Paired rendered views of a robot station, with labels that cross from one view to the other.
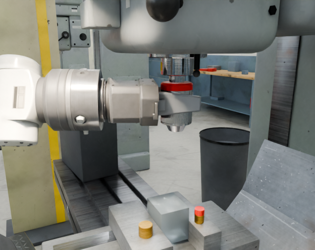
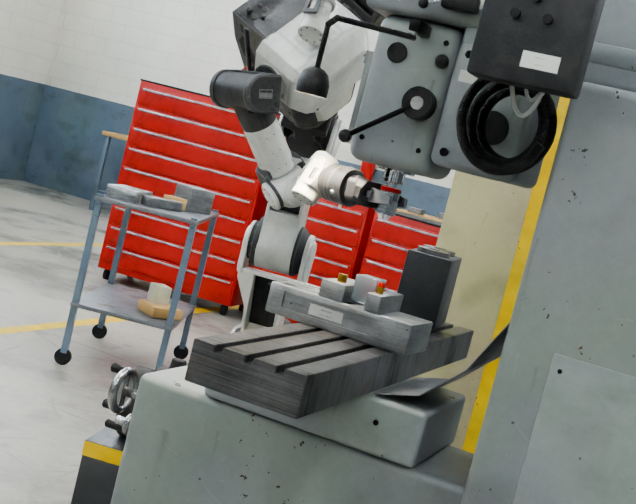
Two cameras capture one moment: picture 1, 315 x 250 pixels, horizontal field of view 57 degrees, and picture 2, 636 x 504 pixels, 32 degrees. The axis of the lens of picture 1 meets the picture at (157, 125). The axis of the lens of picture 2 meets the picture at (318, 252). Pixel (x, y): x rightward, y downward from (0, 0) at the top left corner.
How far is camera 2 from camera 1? 2.22 m
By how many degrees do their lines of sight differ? 47
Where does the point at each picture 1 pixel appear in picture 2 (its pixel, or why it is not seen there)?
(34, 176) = not seen: hidden behind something
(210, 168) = not seen: outside the picture
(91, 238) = not seen: hidden behind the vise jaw
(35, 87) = (322, 169)
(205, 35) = (374, 155)
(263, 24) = (411, 156)
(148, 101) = (357, 187)
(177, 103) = (378, 196)
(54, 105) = (323, 179)
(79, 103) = (333, 181)
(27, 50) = (510, 195)
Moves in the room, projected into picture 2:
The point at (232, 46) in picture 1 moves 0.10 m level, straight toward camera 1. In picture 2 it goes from (393, 164) to (353, 154)
